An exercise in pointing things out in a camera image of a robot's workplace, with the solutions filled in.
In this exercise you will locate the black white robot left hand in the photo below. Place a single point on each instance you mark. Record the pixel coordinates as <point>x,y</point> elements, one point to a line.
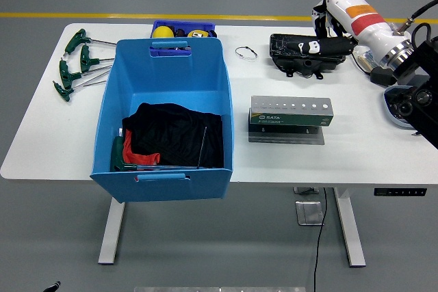
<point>53,287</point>

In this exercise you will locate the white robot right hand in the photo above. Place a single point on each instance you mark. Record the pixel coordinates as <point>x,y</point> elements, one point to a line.
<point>362,22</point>

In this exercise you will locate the grey metal hex key stand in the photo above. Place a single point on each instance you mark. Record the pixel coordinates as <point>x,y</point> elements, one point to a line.
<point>291,119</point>

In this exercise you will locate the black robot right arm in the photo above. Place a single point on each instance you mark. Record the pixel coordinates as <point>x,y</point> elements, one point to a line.
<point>424,100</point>

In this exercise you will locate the black power adapter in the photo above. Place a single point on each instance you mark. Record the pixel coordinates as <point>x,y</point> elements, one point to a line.
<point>380,76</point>

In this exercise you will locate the white table leg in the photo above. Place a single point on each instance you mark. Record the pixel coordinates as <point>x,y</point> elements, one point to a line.
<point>350,234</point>
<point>111,234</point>

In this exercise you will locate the black plastic case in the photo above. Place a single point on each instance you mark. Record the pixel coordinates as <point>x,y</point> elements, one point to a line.
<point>284,46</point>

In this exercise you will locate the grey-blue bowl with parts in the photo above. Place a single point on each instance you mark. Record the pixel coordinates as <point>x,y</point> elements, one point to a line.
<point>388,107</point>

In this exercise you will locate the orange cloth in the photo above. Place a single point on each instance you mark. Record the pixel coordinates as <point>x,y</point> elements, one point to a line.
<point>137,158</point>

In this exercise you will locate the yellow tape measure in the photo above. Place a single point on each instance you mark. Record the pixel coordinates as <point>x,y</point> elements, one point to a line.
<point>198,33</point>

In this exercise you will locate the black table control panel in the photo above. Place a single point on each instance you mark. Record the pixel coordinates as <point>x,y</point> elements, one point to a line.
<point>400,192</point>

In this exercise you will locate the small dark blue tray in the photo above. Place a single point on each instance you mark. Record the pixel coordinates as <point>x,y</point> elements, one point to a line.
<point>184,25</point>

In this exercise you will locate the black cloth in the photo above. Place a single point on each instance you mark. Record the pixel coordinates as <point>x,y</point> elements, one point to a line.
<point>171,134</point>

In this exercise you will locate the metal floor plate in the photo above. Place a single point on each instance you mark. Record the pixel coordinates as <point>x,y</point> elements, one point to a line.
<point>309,213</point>

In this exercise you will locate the yellow ball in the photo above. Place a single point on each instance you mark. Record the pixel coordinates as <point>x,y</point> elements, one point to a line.
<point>163,32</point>

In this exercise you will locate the large blue plastic bin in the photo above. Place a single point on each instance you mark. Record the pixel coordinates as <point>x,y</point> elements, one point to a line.
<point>164,73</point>

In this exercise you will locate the yellow floor tape line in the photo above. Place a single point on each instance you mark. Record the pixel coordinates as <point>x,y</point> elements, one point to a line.
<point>102,15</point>

